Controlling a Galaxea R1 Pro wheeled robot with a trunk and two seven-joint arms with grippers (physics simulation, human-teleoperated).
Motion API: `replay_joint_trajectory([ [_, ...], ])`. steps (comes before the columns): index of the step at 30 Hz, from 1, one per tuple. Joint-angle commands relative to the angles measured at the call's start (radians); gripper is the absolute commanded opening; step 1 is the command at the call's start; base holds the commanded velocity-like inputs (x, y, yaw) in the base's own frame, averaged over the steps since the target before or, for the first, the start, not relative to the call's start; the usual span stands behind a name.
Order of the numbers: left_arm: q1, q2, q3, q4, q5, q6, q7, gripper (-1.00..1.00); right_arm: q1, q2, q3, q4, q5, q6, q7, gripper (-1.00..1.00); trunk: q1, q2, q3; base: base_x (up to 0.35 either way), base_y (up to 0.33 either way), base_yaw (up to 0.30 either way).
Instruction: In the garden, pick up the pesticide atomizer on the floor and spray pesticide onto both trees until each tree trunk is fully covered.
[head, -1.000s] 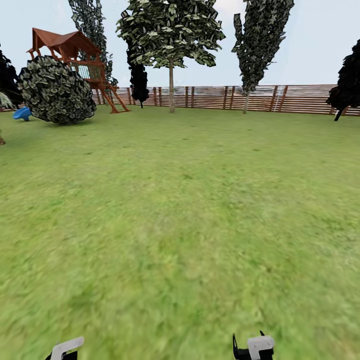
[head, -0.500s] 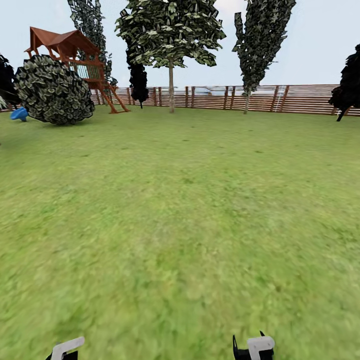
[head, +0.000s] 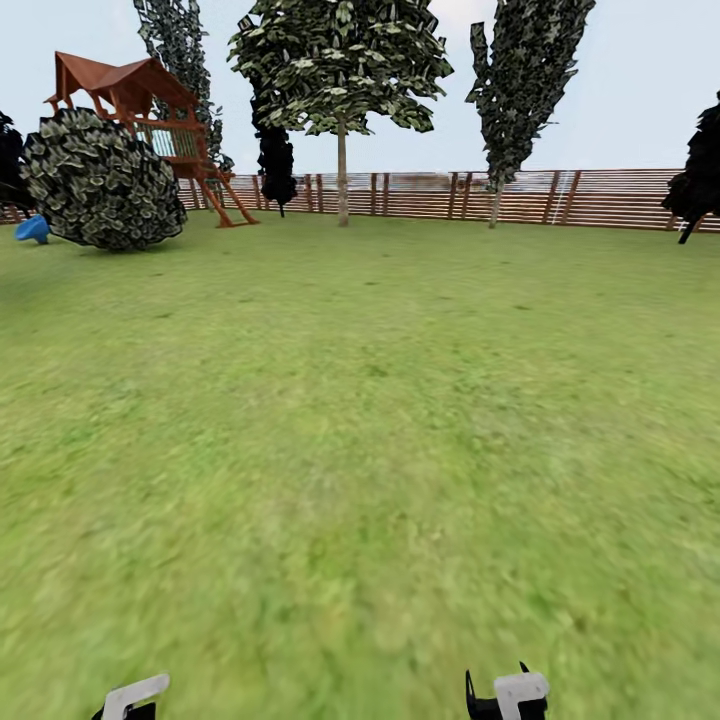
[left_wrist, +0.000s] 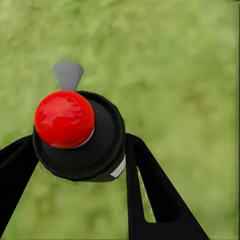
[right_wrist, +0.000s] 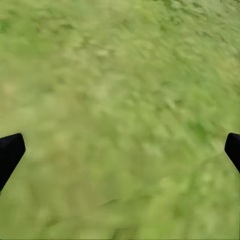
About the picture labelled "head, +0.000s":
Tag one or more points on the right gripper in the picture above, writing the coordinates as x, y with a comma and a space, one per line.
486, 709

